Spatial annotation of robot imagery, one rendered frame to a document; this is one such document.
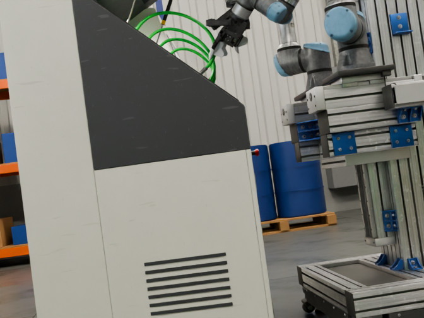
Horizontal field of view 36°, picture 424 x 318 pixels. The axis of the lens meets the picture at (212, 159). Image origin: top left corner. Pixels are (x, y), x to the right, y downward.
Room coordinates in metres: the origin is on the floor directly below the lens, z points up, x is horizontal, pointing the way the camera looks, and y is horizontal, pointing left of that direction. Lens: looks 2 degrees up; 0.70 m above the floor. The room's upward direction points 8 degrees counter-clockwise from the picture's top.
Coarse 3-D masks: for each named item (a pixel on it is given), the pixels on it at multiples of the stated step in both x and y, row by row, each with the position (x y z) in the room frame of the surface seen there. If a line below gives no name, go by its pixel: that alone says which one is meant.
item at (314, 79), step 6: (312, 72) 2.97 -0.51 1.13; (318, 72) 2.95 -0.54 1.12; (324, 72) 2.95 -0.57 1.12; (330, 72) 2.97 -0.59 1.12; (312, 78) 2.97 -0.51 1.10; (318, 78) 2.95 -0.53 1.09; (324, 78) 2.94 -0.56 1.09; (312, 84) 2.97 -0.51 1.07; (318, 84) 2.94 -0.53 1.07; (330, 84) 2.94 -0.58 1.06; (306, 90) 3.00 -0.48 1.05
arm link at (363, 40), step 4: (360, 12) 2.47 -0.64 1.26; (360, 16) 2.47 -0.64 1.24; (360, 20) 2.43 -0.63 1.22; (364, 20) 2.49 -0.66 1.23; (364, 24) 2.48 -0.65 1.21; (364, 28) 2.47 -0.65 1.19; (364, 32) 2.47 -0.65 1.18; (360, 36) 2.44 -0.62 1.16; (364, 36) 2.47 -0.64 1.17; (356, 40) 2.45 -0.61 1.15; (360, 40) 2.46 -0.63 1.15; (364, 40) 2.47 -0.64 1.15; (340, 44) 2.49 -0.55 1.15; (344, 44) 2.47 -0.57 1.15; (348, 44) 2.47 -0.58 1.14; (352, 44) 2.46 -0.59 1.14; (340, 48) 2.50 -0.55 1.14
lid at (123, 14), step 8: (96, 0) 2.57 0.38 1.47; (104, 0) 2.63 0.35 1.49; (112, 0) 2.69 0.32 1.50; (120, 0) 2.74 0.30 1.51; (128, 0) 2.81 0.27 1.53; (136, 0) 2.88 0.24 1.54; (144, 0) 2.99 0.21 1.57; (152, 0) 3.02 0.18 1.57; (112, 8) 2.77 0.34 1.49; (120, 8) 2.83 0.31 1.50; (128, 8) 2.90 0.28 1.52; (136, 8) 2.97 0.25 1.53; (144, 8) 3.05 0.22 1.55; (120, 16) 2.92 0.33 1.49; (128, 16) 2.99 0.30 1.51
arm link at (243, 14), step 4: (236, 4) 2.54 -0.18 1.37; (236, 8) 2.54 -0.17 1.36; (240, 8) 2.53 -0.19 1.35; (244, 8) 2.59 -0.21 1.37; (232, 12) 2.56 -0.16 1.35; (236, 12) 2.54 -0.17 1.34; (240, 12) 2.53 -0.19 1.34; (244, 12) 2.53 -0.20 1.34; (248, 12) 2.53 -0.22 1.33; (240, 16) 2.54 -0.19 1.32; (244, 16) 2.54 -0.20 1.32; (248, 16) 2.55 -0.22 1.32
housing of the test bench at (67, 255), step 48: (0, 0) 2.38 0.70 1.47; (48, 0) 2.37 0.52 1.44; (48, 48) 2.37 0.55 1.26; (48, 96) 2.37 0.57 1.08; (48, 144) 2.38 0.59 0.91; (48, 192) 2.38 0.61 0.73; (96, 192) 2.37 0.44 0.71; (48, 240) 2.38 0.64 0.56; (96, 240) 2.37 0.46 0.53; (48, 288) 2.38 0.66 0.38; (96, 288) 2.37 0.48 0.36
